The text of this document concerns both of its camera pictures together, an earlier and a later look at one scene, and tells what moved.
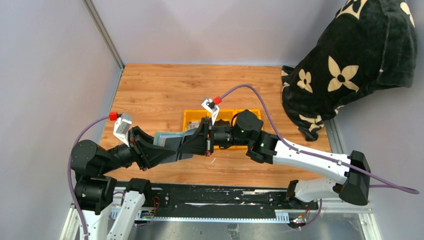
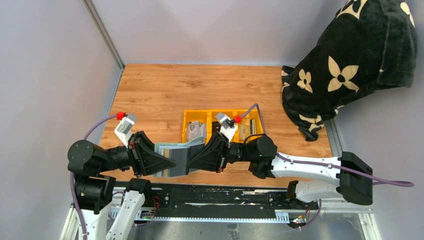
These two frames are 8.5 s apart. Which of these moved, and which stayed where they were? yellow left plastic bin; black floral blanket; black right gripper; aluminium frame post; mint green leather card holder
Moved: black right gripper; mint green leather card holder
Stayed: aluminium frame post; yellow left plastic bin; black floral blanket
